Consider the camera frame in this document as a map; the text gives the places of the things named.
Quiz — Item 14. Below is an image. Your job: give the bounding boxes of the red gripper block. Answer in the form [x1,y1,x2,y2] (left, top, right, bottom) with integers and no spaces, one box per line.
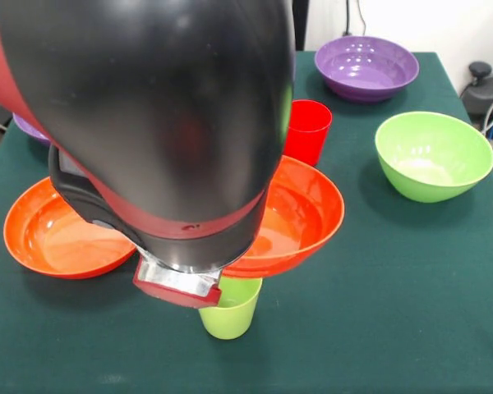
[131,262,223,309]

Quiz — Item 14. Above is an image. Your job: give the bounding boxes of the green plastic cup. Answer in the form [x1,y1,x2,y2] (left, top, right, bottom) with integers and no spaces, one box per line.
[197,277,264,341]

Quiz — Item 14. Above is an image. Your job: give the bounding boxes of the orange plastic bowl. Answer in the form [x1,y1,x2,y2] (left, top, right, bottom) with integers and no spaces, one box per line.
[220,154,346,279]
[2,176,137,281]

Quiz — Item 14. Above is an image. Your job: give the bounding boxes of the dark green tablecloth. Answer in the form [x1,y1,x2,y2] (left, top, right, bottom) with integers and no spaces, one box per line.
[0,48,493,394]

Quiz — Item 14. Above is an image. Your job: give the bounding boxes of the red plastic cup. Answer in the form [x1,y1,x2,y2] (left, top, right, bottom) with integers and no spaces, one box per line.
[282,99,334,167]

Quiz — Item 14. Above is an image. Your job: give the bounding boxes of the purple plastic bowl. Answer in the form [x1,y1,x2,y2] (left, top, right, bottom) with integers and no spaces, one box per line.
[12,112,53,148]
[314,35,421,103]

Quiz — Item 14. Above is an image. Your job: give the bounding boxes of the green plastic bowl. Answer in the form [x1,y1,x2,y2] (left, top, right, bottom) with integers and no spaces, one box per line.
[374,111,493,204]

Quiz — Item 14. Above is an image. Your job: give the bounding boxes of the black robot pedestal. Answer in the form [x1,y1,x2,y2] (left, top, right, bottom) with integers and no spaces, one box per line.
[290,0,309,52]

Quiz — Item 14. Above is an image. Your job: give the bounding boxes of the black wall cable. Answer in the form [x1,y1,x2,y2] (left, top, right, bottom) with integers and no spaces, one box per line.
[343,0,367,37]

